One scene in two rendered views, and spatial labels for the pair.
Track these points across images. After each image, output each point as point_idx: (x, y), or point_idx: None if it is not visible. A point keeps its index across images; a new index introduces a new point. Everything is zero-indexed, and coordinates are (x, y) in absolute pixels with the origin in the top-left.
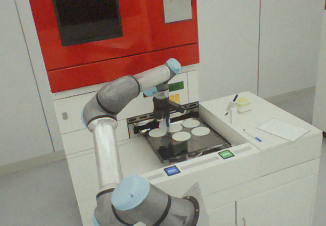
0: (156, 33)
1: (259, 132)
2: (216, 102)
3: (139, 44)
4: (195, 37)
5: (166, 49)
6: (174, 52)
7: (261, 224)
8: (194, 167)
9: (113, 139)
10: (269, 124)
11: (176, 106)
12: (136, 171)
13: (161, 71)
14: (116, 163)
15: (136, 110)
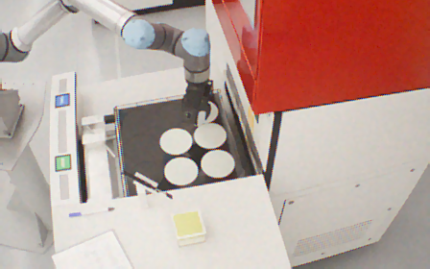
0: None
1: (95, 228)
2: (254, 206)
3: None
4: (253, 63)
5: (234, 30)
6: (238, 46)
7: None
8: (56, 122)
9: (47, 12)
10: (112, 252)
11: (184, 104)
12: (142, 95)
13: (107, 16)
14: (29, 25)
15: (231, 66)
